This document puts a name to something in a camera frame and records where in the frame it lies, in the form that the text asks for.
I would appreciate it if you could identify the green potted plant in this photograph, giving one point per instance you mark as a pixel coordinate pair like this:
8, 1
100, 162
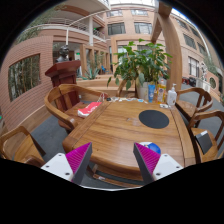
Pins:
142, 66

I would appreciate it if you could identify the wooden chair front left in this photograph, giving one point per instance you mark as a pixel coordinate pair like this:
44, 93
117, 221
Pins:
20, 146

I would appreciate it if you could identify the wooden chair back right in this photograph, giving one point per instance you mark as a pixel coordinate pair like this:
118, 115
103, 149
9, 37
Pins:
188, 109

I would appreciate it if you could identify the wooden chair front right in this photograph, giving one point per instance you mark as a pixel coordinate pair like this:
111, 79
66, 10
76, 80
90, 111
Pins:
206, 145

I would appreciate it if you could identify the wooden chair back left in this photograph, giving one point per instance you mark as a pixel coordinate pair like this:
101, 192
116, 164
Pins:
69, 119

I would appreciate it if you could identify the yellow bottle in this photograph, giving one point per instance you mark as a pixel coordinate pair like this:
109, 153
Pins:
161, 91

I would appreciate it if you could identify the wooden chair behind table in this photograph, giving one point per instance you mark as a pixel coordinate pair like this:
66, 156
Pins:
126, 89

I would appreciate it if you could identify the dark bust statue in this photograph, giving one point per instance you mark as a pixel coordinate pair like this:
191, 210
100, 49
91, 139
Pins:
64, 51

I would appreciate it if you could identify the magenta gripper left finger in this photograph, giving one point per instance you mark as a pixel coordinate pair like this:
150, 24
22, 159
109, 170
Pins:
71, 166

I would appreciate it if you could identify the blue and white mouse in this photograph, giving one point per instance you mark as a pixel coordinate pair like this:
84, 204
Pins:
152, 146

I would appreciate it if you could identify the round black mouse pad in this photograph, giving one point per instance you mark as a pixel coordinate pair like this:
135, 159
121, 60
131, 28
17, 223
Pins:
154, 119

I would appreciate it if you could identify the white pump bottle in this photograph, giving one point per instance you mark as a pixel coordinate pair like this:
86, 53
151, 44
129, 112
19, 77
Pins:
171, 97

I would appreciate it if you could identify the wooden table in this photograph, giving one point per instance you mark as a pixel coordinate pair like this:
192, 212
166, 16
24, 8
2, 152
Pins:
114, 127

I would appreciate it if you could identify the blue tube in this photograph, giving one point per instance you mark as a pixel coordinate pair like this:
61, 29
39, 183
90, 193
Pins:
151, 90

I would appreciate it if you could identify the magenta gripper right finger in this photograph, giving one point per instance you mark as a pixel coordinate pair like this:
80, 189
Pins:
153, 165

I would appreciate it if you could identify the dark red wooden pedestal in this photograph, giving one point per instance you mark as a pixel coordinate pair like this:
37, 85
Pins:
64, 73

